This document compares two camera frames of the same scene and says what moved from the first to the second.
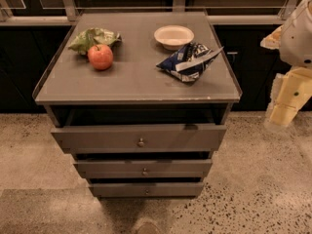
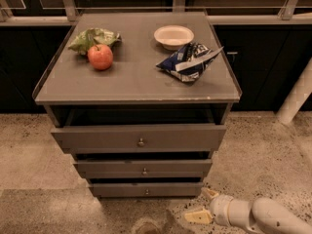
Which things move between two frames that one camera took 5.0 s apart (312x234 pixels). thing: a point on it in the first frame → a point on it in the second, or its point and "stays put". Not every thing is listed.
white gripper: x=297 y=41 → x=219 y=208
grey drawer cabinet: x=139 y=99 stays put
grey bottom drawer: x=146 y=190 stays put
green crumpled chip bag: x=95 y=36 stays put
